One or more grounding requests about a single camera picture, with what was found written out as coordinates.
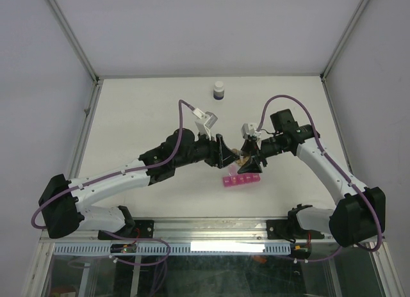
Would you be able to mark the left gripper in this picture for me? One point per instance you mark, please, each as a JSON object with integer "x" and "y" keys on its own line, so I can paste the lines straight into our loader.
{"x": 220, "y": 155}

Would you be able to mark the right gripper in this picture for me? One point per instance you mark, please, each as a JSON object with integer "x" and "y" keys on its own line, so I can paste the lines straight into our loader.
{"x": 252, "y": 166}

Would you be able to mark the clear bottle yellow pills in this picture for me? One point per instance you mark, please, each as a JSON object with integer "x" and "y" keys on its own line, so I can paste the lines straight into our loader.
{"x": 243, "y": 157}

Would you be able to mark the pink weekly pill organizer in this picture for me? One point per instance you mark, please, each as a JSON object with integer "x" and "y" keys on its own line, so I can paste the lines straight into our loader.
{"x": 233, "y": 178}

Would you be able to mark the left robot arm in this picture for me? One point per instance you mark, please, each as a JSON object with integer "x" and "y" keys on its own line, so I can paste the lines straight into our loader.
{"x": 70, "y": 205}

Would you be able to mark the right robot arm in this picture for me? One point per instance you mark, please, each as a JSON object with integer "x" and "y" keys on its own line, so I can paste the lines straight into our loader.
{"x": 359, "y": 212}

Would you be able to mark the white cap dark bottle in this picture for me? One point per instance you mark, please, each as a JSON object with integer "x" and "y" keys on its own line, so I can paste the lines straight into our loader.
{"x": 218, "y": 90}

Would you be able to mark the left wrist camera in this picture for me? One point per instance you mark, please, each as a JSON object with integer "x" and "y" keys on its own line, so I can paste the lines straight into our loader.
{"x": 204, "y": 122}

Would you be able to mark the aluminium mounting rail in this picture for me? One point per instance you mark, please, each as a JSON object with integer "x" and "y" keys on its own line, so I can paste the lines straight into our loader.
{"x": 185, "y": 230}

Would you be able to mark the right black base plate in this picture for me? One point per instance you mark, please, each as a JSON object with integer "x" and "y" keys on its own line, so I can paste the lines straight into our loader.
{"x": 280, "y": 229}

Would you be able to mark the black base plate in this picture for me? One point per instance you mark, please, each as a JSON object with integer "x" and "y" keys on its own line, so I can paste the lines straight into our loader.
{"x": 280, "y": 229}
{"x": 134, "y": 229}

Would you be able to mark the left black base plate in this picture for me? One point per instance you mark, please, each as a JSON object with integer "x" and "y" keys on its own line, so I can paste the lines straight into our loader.
{"x": 134, "y": 229}

